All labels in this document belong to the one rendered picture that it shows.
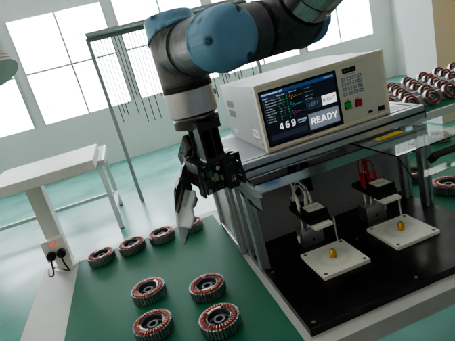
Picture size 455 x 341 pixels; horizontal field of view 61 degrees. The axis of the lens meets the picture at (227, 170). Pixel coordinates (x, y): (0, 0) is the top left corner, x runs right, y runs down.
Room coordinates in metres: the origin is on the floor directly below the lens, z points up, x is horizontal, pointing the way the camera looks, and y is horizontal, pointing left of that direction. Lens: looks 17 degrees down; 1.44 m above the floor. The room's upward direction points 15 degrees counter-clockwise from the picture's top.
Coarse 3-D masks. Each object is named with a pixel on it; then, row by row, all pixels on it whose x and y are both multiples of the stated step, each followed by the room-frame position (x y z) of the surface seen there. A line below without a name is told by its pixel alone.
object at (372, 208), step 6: (360, 204) 1.22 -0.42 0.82; (372, 204) 1.20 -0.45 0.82; (378, 204) 1.19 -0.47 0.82; (384, 204) 1.20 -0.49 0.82; (360, 210) 1.22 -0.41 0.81; (366, 210) 1.18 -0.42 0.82; (372, 210) 1.19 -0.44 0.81; (378, 210) 1.19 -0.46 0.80; (384, 210) 1.20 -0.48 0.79; (360, 216) 1.22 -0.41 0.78; (366, 216) 1.18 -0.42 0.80; (372, 216) 1.19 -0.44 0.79; (378, 216) 1.19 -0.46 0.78; (384, 216) 1.20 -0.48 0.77; (366, 222) 1.19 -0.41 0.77
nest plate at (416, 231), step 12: (408, 216) 1.14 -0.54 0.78; (372, 228) 1.12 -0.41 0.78; (384, 228) 1.10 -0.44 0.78; (396, 228) 1.09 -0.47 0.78; (408, 228) 1.07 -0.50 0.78; (420, 228) 1.05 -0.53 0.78; (432, 228) 1.03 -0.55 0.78; (384, 240) 1.04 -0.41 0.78; (396, 240) 1.02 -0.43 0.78; (408, 240) 1.00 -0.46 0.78; (420, 240) 1.00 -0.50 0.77
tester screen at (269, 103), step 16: (320, 80) 1.17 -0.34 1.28; (272, 96) 1.14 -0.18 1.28; (288, 96) 1.15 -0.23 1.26; (304, 96) 1.16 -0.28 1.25; (272, 112) 1.14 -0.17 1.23; (288, 112) 1.15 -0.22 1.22; (304, 112) 1.16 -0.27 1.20; (272, 128) 1.14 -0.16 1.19; (320, 128) 1.17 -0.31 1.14; (272, 144) 1.13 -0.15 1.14
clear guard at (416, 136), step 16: (400, 128) 1.19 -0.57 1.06; (416, 128) 1.15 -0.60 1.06; (432, 128) 1.11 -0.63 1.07; (448, 128) 1.07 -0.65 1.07; (352, 144) 1.17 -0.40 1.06; (368, 144) 1.12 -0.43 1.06; (384, 144) 1.08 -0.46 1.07; (400, 144) 1.04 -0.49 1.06; (416, 144) 1.01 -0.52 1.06; (432, 144) 0.98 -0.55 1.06; (448, 144) 0.98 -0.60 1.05; (400, 160) 0.95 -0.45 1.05; (416, 160) 0.95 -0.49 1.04; (448, 160) 0.95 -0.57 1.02; (416, 176) 0.92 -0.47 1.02
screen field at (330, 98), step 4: (320, 96) 1.17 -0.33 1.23; (324, 96) 1.18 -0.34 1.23; (328, 96) 1.18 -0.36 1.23; (332, 96) 1.18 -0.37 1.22; (336, 96) 1.18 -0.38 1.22; (308, 100) 1.16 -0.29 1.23; (312, 100) 1.17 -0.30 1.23; (316, 100) 1.17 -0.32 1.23; (320, 100) 1.17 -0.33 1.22; (324, 100) 1.17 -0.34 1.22; (328, 100) 1.18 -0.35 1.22; (332, 100) 1.18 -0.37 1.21; (336, 100) 1.18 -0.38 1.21; (308, 104) 1.16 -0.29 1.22; (312, 104) 1.17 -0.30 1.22; (316, 104) 1.17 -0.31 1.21; (320, 104) 1.17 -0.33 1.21; (324, 104) 1.17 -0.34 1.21; (308, 108) 1.16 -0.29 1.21; (312, 108) 1.17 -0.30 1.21
